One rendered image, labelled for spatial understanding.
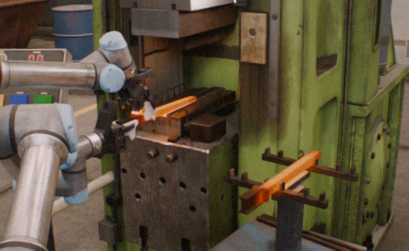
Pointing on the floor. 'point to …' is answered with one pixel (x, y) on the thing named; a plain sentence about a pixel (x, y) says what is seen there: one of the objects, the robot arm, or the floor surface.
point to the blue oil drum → (74, 30)
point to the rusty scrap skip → (20, 19)
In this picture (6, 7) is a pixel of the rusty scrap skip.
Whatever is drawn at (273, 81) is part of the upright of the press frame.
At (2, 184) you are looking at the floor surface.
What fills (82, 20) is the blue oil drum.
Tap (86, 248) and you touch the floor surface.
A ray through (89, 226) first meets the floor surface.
